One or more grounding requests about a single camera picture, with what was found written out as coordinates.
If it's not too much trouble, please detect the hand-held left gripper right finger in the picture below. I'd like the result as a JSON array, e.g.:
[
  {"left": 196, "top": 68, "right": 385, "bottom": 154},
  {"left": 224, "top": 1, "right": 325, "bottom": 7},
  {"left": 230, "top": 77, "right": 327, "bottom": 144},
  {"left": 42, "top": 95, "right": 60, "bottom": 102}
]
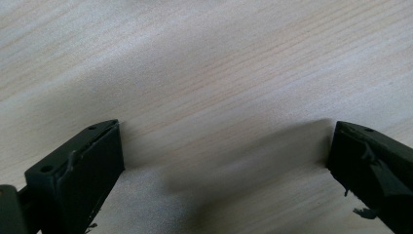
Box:
[{"left": 325, "top": 120, "right": 413, "bottom": 234}]

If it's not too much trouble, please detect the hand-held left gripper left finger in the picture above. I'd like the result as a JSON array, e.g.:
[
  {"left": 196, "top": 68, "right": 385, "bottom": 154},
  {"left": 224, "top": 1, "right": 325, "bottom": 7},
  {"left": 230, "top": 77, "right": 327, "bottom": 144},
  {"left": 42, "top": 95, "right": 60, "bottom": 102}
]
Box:
[{"left": 24, "top": 119, "right": 126, "bottom": 234}]

